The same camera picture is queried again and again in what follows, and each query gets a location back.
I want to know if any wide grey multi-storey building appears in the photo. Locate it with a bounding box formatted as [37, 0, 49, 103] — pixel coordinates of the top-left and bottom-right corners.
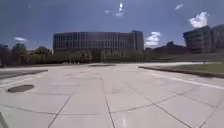
[52, 30, 145, 54]

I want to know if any dark planting bed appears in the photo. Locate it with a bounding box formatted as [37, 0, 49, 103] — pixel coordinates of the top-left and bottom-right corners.
[0, 69, 49, 80]

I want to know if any row of green trees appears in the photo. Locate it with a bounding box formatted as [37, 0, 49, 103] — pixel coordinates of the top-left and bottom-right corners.
[0, 43, 188, 66]

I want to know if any green grass area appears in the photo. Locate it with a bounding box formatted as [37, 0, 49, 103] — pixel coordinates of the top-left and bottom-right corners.
[156, 62, 224, 75]

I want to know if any dark concrete kerb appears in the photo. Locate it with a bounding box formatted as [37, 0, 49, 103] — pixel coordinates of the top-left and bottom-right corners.
[138, 65, 224, 80]

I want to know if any white painted line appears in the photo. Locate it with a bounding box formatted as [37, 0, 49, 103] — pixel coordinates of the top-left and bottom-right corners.
[146, 71, 224, 90]

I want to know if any dark grey angular building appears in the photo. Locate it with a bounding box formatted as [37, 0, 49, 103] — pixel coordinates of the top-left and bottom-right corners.
[182, 23, 224, 54]

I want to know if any pale concrete slab plaza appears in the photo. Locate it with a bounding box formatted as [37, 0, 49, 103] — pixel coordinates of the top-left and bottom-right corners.
[0, 61, 224, 128]

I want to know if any low dark building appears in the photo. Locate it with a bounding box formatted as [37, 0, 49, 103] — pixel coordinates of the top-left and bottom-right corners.
[153, 40, 188, 55]

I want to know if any dark manhole cover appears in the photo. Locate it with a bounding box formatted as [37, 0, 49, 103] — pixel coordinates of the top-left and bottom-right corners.
[7, 84, 35, 94]

